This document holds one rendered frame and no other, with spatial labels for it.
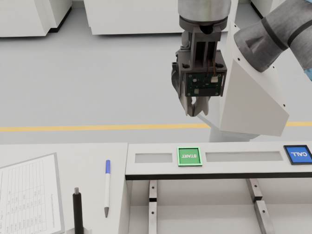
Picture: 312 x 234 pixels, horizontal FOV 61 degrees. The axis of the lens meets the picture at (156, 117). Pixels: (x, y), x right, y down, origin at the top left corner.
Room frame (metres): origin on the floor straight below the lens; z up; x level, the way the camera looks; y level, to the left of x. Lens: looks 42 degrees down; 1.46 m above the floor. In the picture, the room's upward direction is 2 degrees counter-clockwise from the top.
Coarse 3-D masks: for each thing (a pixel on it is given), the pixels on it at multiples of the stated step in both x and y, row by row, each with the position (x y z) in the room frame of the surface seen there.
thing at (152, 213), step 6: (150, 204) 0.34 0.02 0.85; (156, 204) 0.34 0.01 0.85; (150, 210) 0.33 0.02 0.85; (156, 210) 0.33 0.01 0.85; (150, 216) 0.31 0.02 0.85; (156, 216) 0.31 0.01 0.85; (150, 222) 0.30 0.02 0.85; (156, 222) 0.30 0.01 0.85; (150, 228) 0.28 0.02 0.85; (156, 228) 0.28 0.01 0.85
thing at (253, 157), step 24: (144, 144) 0.45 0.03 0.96; (168, 144) 0.44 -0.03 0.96; (192, 144) 0.44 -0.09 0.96; (216, 144) 0.44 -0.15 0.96; (240, 144) 0.44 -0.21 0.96; (264, 144) 0.43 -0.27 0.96; (288, 144) 0.43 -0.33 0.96; (144, 168) 0.37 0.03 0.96; (168, 168) 0.37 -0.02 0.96; (192, 168) 0.37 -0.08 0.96; (216, 168) 0.37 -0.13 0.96; (240, 168) 0.36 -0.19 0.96; (264, 168) 0.36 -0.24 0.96; (288, 168) 0.36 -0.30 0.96
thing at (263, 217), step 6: (258, 204) 0.33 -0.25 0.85; (264, 204) 0.33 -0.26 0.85; (258, 210) 0.32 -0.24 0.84; (264, 210) 0.32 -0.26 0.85; (258, 216) 0.31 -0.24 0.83; (264, 216) 0.30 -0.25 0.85; (264, 222) 0.29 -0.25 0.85; (270, 222) 0.29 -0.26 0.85; (264, 228) 0.27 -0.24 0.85; (270, 228) 0.27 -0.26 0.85
